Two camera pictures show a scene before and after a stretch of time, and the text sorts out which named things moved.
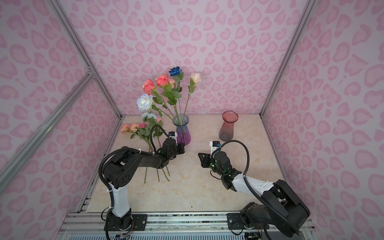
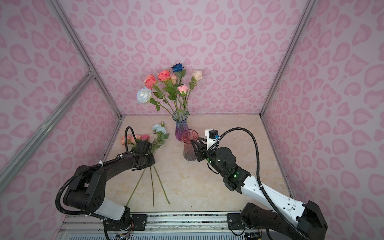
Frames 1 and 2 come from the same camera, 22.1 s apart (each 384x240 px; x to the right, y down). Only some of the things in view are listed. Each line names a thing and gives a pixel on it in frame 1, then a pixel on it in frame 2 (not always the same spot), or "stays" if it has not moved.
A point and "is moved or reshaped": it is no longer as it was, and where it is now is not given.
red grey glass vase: [226, 132] → [190, 154]
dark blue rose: [177, 75] is moved or reshaped
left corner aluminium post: [60, 11] stays
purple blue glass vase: [183, 136] stays
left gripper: [181, 146] → [152, 161]
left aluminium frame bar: [7, 172] stays
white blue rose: [145, 102] is moved or reshaped
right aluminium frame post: [308, 7] stays
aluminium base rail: [163, 226] stays
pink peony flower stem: [174, 84] is moved or reshaped
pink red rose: [171, 94] is moved or reshaped
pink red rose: [148, 86] is moved or reshaped
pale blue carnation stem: [152, 116] → [160, 131]
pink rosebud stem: [158, 130] → [183, 89]
